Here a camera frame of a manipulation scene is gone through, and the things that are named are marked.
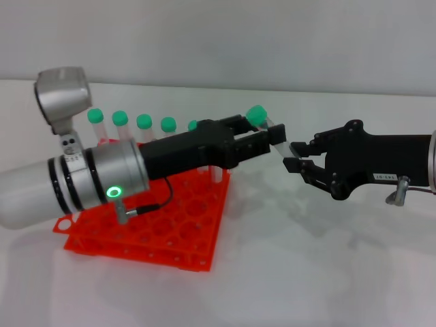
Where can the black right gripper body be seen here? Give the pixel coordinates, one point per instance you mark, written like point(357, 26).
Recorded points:
point(374, 156)

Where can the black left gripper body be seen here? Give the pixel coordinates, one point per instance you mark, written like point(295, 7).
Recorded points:
point(190, 150)

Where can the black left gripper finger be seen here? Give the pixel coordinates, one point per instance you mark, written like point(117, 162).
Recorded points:
point(238, 123)
point(259, 143)

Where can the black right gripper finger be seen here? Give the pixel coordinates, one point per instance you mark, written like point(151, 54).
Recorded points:
point(308, 168)
point(311, 147)

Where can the green capped test tube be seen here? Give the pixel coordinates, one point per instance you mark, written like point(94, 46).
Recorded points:
point(216, 173)
point(192, 125)
point(168, 124)
point(120, 118)
point(144, 121)
point(95, 116)
point(256, 115)

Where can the metal elbow connector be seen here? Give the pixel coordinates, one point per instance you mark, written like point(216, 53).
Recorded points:
point(399, 192)

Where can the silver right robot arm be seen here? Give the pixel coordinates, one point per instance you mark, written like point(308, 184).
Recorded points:
point(433, 160)

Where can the orange test tube rack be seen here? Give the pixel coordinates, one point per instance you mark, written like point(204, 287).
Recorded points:
point(190, 218)

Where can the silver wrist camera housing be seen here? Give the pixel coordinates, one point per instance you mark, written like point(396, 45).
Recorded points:
point(63, 92)

